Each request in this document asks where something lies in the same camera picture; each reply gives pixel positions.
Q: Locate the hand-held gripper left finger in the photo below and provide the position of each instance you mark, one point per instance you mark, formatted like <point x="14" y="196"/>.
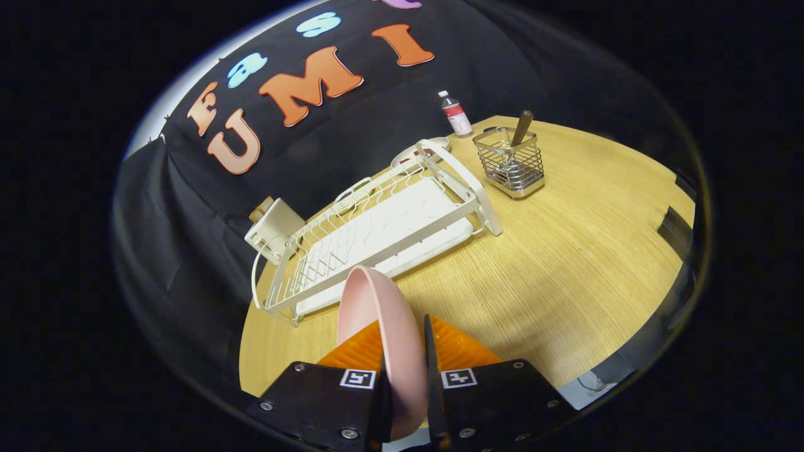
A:
<point x="314" y="402"/>

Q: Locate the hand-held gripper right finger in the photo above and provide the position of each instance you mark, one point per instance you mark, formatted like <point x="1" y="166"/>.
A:
<point x="433" y="389"/>

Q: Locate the pink plate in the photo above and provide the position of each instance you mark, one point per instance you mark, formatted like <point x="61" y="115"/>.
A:
<point x="383" y="314"/>

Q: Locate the white plate with meat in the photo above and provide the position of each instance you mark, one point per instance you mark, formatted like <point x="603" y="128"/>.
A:
<point x="402" y="160"/>

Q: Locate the cream toaster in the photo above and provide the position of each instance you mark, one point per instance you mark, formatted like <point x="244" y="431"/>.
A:
<point x="276" y="226"/>

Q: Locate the toast slice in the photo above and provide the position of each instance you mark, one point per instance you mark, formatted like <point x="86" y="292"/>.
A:
<point x="260" y="210"/>

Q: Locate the black backdrop cloth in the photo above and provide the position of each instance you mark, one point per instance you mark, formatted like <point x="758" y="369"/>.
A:
<point x="188" y="220"/>

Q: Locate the clear bottle with red label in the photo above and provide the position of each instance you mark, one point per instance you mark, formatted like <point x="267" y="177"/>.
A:
<point x="456" y="117"/>

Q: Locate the black block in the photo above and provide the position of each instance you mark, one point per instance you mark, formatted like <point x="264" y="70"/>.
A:
<point x="675" y="227"/>

